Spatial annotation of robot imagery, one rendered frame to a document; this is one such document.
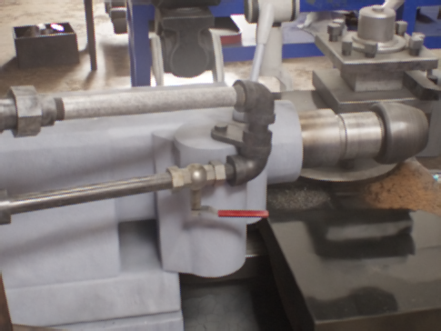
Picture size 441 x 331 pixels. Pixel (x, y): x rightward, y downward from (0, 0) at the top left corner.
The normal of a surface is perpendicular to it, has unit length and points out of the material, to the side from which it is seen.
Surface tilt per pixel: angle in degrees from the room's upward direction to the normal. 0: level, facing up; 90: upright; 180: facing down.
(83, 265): 66
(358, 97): 0
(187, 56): 90
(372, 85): 90
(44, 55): 90
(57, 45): 90
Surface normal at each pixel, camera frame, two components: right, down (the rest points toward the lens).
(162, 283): 0.16, -0.02
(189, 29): 0.18, 0.46
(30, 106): 0.47, -0.17
